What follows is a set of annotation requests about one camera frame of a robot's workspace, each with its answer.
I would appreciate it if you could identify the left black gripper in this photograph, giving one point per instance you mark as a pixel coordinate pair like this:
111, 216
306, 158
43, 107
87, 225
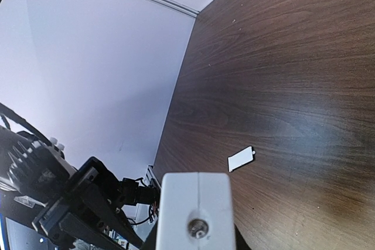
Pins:
81, 205

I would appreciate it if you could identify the white remote control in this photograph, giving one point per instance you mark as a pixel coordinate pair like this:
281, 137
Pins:
196, 212

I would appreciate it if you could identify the white battery cover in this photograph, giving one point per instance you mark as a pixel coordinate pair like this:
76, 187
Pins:
241, 158

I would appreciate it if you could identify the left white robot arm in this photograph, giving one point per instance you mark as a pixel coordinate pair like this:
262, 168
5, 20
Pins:
19, 155

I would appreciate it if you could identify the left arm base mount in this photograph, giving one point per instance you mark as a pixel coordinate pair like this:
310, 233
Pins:
134, 191

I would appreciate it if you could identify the front aluminium rail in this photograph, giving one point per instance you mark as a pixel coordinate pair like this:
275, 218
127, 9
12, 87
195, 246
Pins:
150, 179

